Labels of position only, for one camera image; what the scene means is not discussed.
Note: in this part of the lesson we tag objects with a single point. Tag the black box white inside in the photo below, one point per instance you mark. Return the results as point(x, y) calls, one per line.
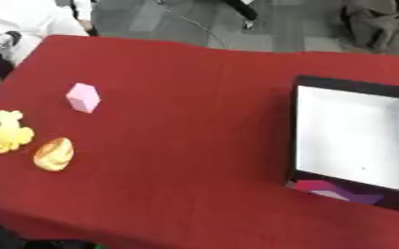
point(350, 136)

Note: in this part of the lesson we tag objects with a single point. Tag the person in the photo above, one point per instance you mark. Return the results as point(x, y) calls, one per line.
point(38, 19)

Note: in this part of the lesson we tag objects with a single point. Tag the yellow soft toy duck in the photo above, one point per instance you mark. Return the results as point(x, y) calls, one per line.
point(5, 130)

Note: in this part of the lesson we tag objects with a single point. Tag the pink block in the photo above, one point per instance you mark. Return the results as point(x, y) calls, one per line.
point(84, 98)

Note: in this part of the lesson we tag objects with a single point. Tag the golden toy bread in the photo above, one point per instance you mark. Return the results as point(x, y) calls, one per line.
point(53, 154)

